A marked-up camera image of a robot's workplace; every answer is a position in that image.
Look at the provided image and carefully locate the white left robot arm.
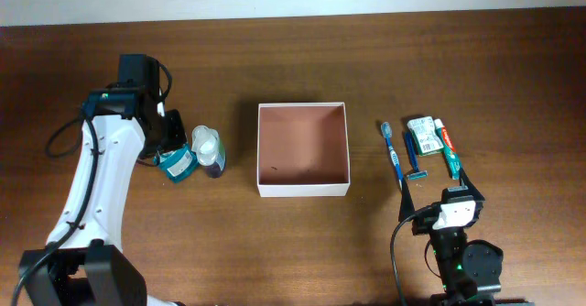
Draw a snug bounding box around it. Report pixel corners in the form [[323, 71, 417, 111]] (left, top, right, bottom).
[[11, 54, 187, 305]]

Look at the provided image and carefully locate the clear purple liquid bottle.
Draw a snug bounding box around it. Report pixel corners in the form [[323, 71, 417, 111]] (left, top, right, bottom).
[[191, 126, 226, 179]]

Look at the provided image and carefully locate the teal mouthwash bottle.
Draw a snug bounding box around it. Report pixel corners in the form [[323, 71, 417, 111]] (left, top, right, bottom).
[[153, 144, 199, 183]]

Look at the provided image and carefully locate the white green soap packet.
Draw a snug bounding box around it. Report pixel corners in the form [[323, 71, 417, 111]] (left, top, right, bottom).
[[407, 116, 443, 156]]

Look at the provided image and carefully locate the white cardboard box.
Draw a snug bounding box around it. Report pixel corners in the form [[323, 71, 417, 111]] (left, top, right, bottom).
[[256, 102, 351, 198]]

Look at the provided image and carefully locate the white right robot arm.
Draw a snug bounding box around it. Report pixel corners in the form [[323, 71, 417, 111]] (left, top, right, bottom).
[[392, 169, 504, 306]]

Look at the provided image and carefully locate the green red toothpaste tube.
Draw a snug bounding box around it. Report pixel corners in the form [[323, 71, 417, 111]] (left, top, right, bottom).
[[434, 118, 461, 180]]

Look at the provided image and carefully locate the blue disposable razor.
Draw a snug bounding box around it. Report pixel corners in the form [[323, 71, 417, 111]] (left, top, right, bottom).
[[404, 132, 428, 180]]

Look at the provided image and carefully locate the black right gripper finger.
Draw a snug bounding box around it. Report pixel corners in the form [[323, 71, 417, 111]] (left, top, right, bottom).
[[398, 180, 416, 222], [459, 168, 484, 202]]

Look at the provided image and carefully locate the blue white toothbrush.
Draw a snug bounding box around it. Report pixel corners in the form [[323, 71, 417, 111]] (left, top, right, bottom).
[[381, 122, 403, 191]]

